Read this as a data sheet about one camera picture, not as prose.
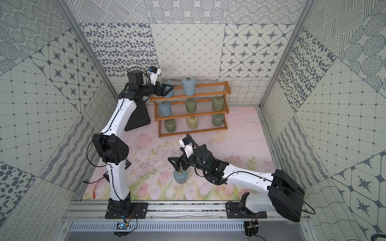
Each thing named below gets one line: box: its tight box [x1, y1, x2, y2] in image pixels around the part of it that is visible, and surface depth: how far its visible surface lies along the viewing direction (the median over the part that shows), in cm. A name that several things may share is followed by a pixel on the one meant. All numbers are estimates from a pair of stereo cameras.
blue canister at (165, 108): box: [158, 100, 172, 117], surface depth 93 cm
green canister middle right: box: [212, 95, 225, 112], surface depth 96 cm
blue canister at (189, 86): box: [181, 76, 197, 97], surface depth 85 cm
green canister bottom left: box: [164, 118, 177, 133], surface depth 101 cm
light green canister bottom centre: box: [186, 115, 199, 130], surface depth 103 cm
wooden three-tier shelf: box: [149, 80, 232, 139], surface depth 100 cm
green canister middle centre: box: [184, 97, 198, 113], surface depth 95 cm
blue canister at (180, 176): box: [173, 169, 188, 185], surface depth 80 cm
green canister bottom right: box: [212, 113, 225, 127], surface depth 104 cm
